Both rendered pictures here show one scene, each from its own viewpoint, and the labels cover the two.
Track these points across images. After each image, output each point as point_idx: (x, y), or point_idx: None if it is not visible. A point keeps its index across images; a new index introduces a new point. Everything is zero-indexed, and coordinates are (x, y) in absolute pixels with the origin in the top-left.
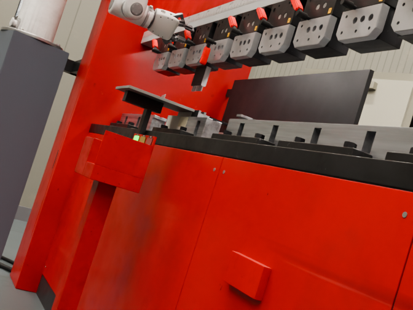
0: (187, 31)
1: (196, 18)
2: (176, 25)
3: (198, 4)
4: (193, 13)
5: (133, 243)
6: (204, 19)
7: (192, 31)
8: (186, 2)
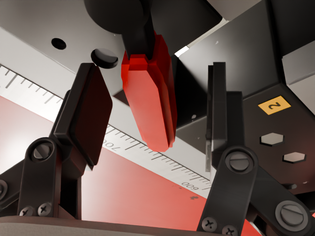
0: (138, 126)
1: (129, 145)
2: (18, 233)
3: (114, 175)
4: (151, 173)
5: None
6: (25, 67)
7: (79, 70)
8: (191, 222)
